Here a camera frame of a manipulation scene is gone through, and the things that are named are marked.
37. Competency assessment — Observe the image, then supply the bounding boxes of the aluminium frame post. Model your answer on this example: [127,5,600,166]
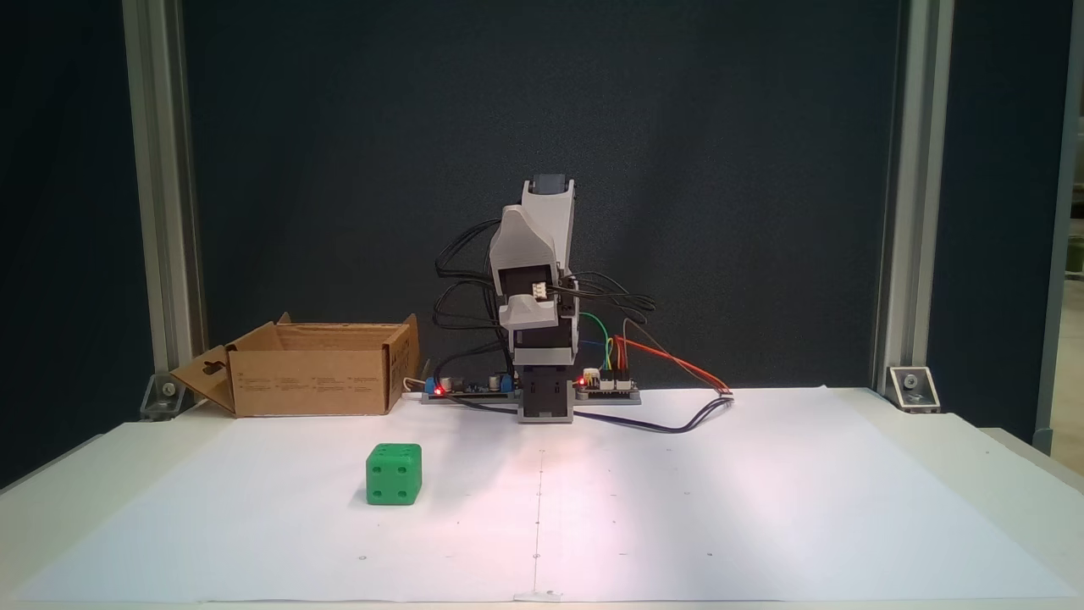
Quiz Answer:
[121,0,208,399]
[872,0,956,399]

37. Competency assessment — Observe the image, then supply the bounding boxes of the metal corner bracket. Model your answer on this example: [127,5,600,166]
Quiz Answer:
[887,366,941,413]
[140,373,189,422]

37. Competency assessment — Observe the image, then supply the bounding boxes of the brown cardboard box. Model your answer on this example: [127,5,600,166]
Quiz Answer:
[169,312,422,418]

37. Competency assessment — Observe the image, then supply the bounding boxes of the green wire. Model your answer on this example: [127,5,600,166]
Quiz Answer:
[578,313,612,378]

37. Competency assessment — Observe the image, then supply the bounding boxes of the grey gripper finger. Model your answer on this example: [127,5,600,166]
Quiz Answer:
[498,291,561,333]

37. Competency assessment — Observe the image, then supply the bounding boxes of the green dice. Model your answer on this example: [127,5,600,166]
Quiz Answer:
[366,443,423,507]

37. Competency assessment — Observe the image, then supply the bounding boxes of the black motor wire bundle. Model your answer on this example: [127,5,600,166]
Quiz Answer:
[434,219,657,357]

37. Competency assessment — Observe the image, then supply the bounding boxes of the orange wire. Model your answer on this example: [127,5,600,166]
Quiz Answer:
[611,335,734,397]

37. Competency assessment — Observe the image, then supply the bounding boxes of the grey base plate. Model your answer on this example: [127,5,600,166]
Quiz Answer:
[421,390,643,424]

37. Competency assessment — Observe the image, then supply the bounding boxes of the circuit board with blue parts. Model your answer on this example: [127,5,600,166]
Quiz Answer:
[422,371,519,401]

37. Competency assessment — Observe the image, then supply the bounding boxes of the circuit board with white connectors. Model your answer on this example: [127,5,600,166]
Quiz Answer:
[574,369,640,397]

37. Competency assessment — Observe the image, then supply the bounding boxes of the thin grey frame post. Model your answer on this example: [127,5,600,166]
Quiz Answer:
[1033,0,1084,454]

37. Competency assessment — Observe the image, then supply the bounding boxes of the dark cable with white plug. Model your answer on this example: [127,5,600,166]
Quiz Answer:
[457,391,734,435]

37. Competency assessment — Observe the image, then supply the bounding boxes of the black power cable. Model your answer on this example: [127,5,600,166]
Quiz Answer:
[432,335,513,391]

